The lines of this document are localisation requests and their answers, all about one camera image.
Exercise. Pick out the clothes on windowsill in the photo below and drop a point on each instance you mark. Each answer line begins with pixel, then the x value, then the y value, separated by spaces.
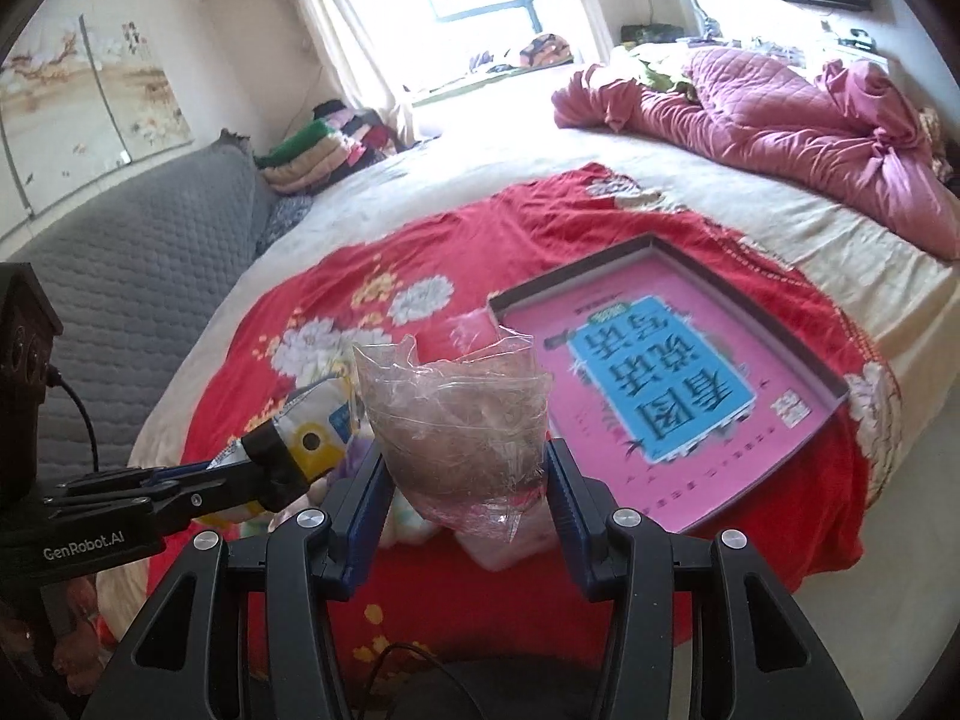
pixel 545 50

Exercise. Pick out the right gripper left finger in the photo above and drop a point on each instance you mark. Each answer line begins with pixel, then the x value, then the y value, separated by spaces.
pixel 355 512

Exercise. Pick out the wall painting panels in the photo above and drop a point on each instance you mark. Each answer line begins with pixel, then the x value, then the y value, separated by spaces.
pixel 81 98

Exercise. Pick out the clear plastic bagged plush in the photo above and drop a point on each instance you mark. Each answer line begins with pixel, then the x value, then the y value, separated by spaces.
pixel 464 441

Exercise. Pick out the white window curtain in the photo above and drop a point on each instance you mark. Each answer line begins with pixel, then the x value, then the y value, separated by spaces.
pixel 357 64

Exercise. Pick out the person's left hand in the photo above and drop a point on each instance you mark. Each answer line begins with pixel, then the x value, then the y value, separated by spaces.
pixel 77 655

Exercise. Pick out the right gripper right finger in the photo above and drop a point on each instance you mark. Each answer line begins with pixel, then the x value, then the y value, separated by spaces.
pixel 579 509

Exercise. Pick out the bear plush pink dress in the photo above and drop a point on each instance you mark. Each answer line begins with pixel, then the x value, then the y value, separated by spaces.
pixel 403 524

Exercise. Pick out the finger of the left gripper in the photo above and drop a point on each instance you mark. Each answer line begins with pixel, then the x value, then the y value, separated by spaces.
pixel 257 473

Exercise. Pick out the pink quilted comforter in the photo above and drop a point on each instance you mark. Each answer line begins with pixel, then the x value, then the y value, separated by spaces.
pixel 850 134

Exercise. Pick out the yellow white snack packet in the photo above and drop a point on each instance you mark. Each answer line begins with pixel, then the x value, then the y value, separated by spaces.
pixel 316 424

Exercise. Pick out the folded clothes stack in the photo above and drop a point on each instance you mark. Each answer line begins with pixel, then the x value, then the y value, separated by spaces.
pixel 339 141

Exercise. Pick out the pink and blue book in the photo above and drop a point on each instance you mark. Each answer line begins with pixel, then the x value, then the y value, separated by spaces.
pixel 660 382

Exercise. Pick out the grey quilted headboard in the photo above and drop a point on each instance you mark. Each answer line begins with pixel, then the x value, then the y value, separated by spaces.
pixel 135 275

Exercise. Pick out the red floral blanket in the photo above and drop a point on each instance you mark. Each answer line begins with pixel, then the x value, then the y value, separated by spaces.
pixel 679 411

